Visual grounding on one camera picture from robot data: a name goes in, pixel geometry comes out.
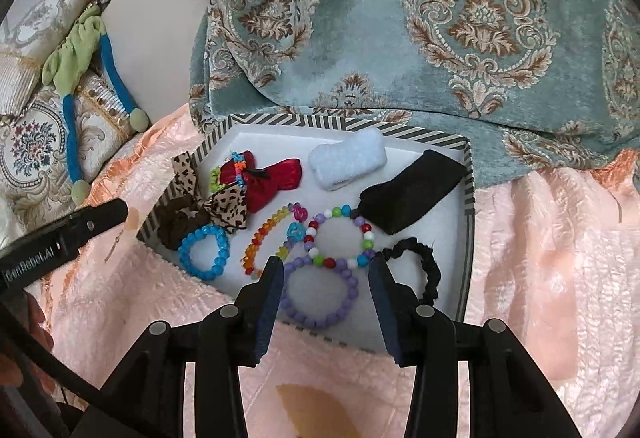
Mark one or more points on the pink quilted blanket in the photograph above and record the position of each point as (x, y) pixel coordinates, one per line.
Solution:
(540, 268)

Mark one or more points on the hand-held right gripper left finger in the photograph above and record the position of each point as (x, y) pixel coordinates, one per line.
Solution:
(265, 308)

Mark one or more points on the brown scrunchie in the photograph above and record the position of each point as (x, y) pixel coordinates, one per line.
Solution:
(177, 223)

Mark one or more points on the red satin bow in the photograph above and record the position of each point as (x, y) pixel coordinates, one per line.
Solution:
(275, 183)

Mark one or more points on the leopard print bow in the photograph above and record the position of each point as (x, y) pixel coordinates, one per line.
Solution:
(227, 205)

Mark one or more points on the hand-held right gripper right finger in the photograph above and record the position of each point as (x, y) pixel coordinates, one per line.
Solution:
(387, 308)

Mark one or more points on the person's left hand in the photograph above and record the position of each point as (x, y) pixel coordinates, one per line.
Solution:
(40, 320)

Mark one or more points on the black scrunchie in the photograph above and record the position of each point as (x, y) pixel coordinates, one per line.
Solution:
(430, 268)

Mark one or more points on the light blue fluffy band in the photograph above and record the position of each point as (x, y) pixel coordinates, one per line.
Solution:
(345, 157)

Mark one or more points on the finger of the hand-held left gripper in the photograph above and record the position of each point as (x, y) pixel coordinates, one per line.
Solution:
(97, 220)

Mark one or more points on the striped cardboard tray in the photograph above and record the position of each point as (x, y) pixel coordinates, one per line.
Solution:
(410, 198)

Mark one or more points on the black cloth hair band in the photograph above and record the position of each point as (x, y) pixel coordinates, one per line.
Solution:
(412, 190)

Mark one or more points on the teal patterned blanket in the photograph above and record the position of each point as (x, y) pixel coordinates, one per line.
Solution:
(375, 17)

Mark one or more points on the floral embroidered cushion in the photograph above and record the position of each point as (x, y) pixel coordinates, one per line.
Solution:
(35, 152)

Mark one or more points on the green and blue plush toy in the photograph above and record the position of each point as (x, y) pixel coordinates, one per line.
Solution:
(75, 52)

